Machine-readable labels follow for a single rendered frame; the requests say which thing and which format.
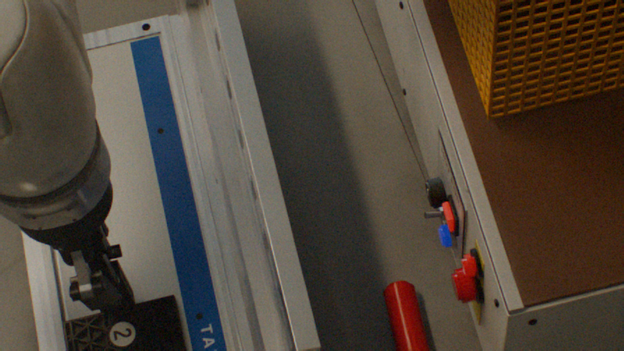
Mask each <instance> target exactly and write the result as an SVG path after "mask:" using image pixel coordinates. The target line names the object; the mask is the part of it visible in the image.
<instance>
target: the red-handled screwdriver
mask: <svg viewBox="0 0 624 351"><path fill-rule="evenodd" d="M383 295H384V300H385V304H386V308H387V313H388V317H389V322H390V325H391V331H392V335H393V340H394V344H395V347H396V351H430V348H429V345H428V339H427V336H426V331H425V327H424V324H423V319H422V316H421V310H420V307H419V302H418V299H417V296H416V290H415V287H414V285H413V284H411V283H409V282H408V281H396V282H393V283H391V284H389V285H388V286H387V288H386V289H385V290H384V292H383Z"/></svg>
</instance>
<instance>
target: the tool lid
mask: <svg viewBox="0 0 624 351"><path fill-rule="evenodd" d="M175 5H176V8H177V11H178V16H180V19H181V22H182V28H183V32H184V35H185V48H186V52H187V57H188V61H189V66H190V70H191V73H192V79H193V83H194V88H195V91H196V97H197V101H198V106H199V110H200V113H201V119H202V122H203V128H204V132H205V137H206V141H207V144H208V149H209V153H210V159H211V162H212V167H213V171H214V176H215V180H216V183H217V184H218V185H219V191H220V194H221V199H222V203H223V207H224V220H225V223H226V229H227V232H228V238H229V241H230V245H231V251H232V254H233V260H234V263H235V268H236V272H237V278H238V281H239V285H240V290H241V294H242V300H243V303H244V309H245V312H246V316H247V321H248V325H249V331H250V333H251V339H252V342H253V348H254V351H320V348H321V345H320V340H319V337H318V332H317V329H316V325H315V320H314V317H313V312H312V309H311V304H310V301H309V296H308V293H307V289H306V284H305V281H304V276H303V273H302V268H301V265H300V261H299V256H298V254H297V249H296V246H295V241H294V237H293V232H292V229H291V226H290V221H289V218H288V213H287V210H286V204H285V201H284V198H283V193H282V190H281V185H280V182H279V177H278V173H277V170H276V165H275V162H274V158H273V154H272V149H271V146H270V141H269V138H268V135H267V130H266V126H265V121H264V118H263V113H262V110H261V107H260V102H259V99H258V94H257V90H256V85H255V82H254V77H253V74H252V71H251V66H250V62H249V58H248V55H247V50H246V47H245V43H244V38H243V35H242V30H241V27H240V22H239V19H238V16H237V11H236V7H235V2H234V0H175Z"/></svg>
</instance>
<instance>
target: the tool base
mask: <svg viewBox="0 0 624 351"><path fill-rule="evenodd" d="M146 23H147V24H149V25H150V29H149V30H147V31H144V30H143V29H142V26H143V24H146ZM150 36H160V37H161V39H162V44H163V48H164V53H165V57H166V63H167V66H168V70H169V76H170V80H171V85H172V89H173V95H174V98H175V105H176V108H177V112H178V118H179V121H180V127H181V130H182V137H183V140H184V144H185V150H186V153H187V159H188V162H189V169H190V172H191V176H192V182H193V186H194V191H195V195H196V201H197V204H198V210H199V214H200V218H201V223H202V227H203V233H204V236H205V243H206V246H207V250H208V255H209V259H210V265H211V268H212V275H213V278H214V284H215V288H216V291H217V297H218V300H219V307H220V310H221V316H222V320H223V324H224V329H225V332H226V339H227V342H228V348H229V351H254V346H253V342H252V339H251V333H250V331H249V325H248V321H247V316H246V312H245V309H244V303H243V300H242V294H241V290H240V285H239V281H238V278H237V272H236V268H235V263H234V260H233V254H232V251H231V245H230V241H229V238H228V232H227V229H226V223H225V220H224V207H223V203H222V199H221V194H220V191H219V185H218V184H217V183H216V180H215V175H214V171H213V167H212V162H211V159H210V153H209V149H208V144H207V141H206V137H205V132H204V128H203V122H202V119H201V113H200V110H199V106H198V101H197V97H196V91H195V88H194V83H193V79H192V73H191V70H190V66H189V61H188V57H187V52H186V48H185V35H184V32H183V28H182V22H181V19H180V16H178V15H172V16H168V15H163V16H160V17H155V18H152V19H146V20H143V21H140V22H134V23H131V24H126V25H122V26H117V27H114V28H110V29H105V30H101V31H96V32H92V33H87V34H84V35H83V37H84V42H85V46H86V51H91V50H94V49H99V48H103V47H108V46H112V45H117V44H120V43H123V42H129V41H132V40H138V39H141V38H146V37H150ZM22 238H23V243H24V252H25V257H26V266H27V271H28V276H29V285H30V290H31V299H32V304H33V312H34V318H35V322H36V331H37V336H38V345H39V350H40V351H58V349H57V344H56V335H55V331H54V322H53V317H52V309H51V304H50V299H49V291H48V286H47V277H46V273H45V264H44V260H43V254H42V247H41V243H40V242H37V241H35V240H33V239H31V238H30V237H29V236H28V235H26V234H25V233H24V232H23V231H22ZM52 249H53V248H52ZM53 254H54V262H55V266H56V275H57V279H58V288H59V292H60V297H61V306H62V310H63V318H64V321H67V320H68V312H67V308H66V303H65V295H64V290H63V282H62V277H61V269H60V265H59V256H58V251H57V250H55V249H53Z"/></svg>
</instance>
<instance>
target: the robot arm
mask: <svg viewBox="0 0 624 351"><path fill-rule="evenodd" d="M92 83H93V71H92V68H91V64H90V61H89V58H88V53H87V51H86V46H85V42H84V37H83V34H82V31H81V25H80V22H79V16H78V12H77V6H76V1H75V0H0V214H1V215H3V216H4V217H5V218H6V219H7V220H9V221H11V222H13V223H14V224H17V225H18V226H19V227H20V228H21V230H22V231H23V232H24V233H25V234H26V235H28V236H29V237H30V238H31V239H33V240H35V241H37V242H40V243H43V244H46V245H49V246H52V248H53V249H55V250H57V251H58V252H59V253H60V255H61V257H62V259H63V262H64V263H65V264H66V265H68V266H71V267H73V266H74V267H75V272H76V276H72V277H70V284H71V285H70V288H69V296H70V297H71V298H72V301H74V302H76V301H80V302H81V303H83V304H84V305H85V306H86V307H88V308H89V309H90V310H91V311H96V310H100V312H104V311H109V310H112V309H117V308H120V307H124V306H129V305H133V304H135V300H134V292H133V289H132V287H131V285H130V283H129V281H128V280H127V277H126V276H125V273H124V271H123V269H122V267H121V266H120V263H119V262H118V260H112V259H115V258H120V257H123V254H122V250H121V247H120V244H115V245H110V243H109V241H108V239H107V237H108V236H109V228H108V226H107V225H106V224H105V222H104V221H105V220H106V218H107V217H108V215H109V212H110V210H111V207H112V203H113V197H114V193H113V186H112V183H111V179H110V175H111V158H110V154H109V151H108V148H107V146H106V143H105V142H104V139H103V137H102V135H101V132H100V127H99V125H98V122H97V119H96V117H95V115H96V105H95V97H94V94H93V89H92Z"/></svg>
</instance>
